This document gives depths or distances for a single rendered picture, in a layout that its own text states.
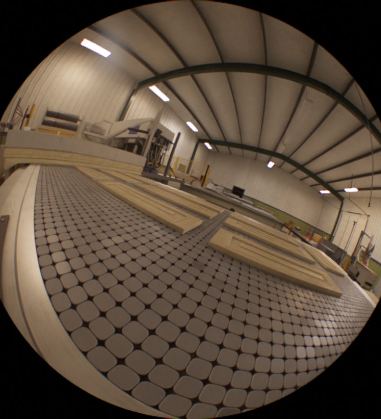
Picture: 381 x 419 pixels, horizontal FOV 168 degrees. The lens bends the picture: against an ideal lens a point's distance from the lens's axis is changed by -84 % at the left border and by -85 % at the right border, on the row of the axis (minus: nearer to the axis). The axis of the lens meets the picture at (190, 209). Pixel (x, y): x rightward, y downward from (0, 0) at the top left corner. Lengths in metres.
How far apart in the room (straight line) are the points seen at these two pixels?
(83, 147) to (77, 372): 1.80
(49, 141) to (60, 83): 4.93
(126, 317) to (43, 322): 0.12
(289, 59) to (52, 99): 7.87
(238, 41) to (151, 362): 5.45
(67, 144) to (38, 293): 1.64
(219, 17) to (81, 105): 5.52
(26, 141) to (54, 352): 1.70
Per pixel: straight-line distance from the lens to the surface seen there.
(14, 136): 1.80
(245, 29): 5.11
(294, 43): 5.30
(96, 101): 6.59
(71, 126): 5.35
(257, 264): 0.43
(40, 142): 1.74
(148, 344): 0.18
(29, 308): 0.23
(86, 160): 1.84
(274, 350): 0.27
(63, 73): 6.70
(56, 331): 0.20
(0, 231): 0.38
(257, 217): 3.90
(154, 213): 0.49
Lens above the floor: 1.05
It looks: 13 degrees down
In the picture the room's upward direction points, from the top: 19 degrees clockwise
